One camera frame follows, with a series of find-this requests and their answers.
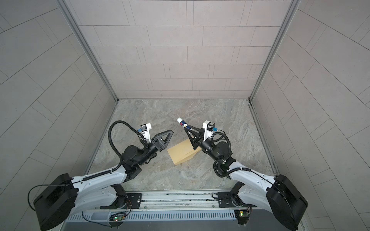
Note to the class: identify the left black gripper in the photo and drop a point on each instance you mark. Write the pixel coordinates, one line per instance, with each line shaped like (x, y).
(156, 140)

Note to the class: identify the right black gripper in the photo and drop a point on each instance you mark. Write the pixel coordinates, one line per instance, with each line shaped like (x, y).
(199, 138)

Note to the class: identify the tan kraft paper envelope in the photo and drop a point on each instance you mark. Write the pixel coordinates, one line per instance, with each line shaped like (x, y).
(182, 152)

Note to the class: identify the blue white glue stick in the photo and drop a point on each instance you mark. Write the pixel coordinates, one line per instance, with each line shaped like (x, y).
(183, 123)

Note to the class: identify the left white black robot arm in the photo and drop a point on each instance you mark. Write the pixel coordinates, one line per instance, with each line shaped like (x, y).
(67, 195)

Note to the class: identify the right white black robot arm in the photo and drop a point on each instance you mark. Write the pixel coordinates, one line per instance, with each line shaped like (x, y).
(275, 194)

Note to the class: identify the left green circuit board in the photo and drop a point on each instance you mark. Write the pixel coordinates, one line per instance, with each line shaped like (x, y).
(118, 217)

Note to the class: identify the right circuit board module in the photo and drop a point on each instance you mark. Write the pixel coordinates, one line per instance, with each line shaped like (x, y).
(242, 216)

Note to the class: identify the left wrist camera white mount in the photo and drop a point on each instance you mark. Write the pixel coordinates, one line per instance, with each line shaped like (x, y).
(145, 131)

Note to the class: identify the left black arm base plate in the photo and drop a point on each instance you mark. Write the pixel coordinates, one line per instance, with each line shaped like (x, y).
(128, 201)

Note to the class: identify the aluminium mounting rail frame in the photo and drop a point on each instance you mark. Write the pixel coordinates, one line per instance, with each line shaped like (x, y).
(177, 199)

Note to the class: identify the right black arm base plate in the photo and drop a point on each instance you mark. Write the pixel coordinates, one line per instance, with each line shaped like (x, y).
(230, 200)

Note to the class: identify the white slotted cable duct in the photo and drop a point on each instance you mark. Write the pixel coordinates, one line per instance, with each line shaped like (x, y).
(103, 217)

